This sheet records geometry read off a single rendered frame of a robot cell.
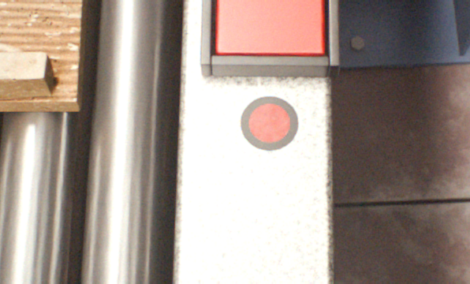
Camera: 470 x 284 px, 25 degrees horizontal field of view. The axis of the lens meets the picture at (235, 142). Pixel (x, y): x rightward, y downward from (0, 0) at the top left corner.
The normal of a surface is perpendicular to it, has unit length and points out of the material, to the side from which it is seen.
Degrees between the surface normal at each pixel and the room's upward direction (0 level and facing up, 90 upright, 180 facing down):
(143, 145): 31
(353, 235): 0
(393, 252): 0
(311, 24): 0
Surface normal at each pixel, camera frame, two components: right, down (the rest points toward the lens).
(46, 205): 0.50, -0.28
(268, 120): -0.02, -0.33
